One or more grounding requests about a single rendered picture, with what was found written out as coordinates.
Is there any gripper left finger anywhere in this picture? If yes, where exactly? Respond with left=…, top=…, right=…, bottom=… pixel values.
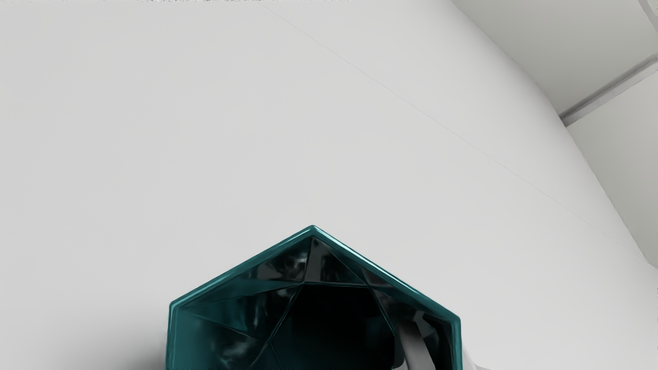
left=396, top=321, right=439, bottom=370

